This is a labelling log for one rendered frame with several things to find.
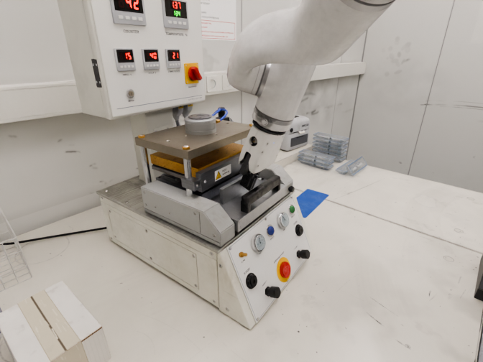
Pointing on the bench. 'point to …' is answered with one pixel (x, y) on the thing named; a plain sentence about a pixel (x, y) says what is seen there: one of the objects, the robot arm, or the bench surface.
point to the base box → (182, 258)
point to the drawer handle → (259, 192)
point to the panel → (268, 256)
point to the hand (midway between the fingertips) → (249, 180)
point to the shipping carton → (53, 329)
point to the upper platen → (169, 166)
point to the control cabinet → (136, 62)
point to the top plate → (195, 136)
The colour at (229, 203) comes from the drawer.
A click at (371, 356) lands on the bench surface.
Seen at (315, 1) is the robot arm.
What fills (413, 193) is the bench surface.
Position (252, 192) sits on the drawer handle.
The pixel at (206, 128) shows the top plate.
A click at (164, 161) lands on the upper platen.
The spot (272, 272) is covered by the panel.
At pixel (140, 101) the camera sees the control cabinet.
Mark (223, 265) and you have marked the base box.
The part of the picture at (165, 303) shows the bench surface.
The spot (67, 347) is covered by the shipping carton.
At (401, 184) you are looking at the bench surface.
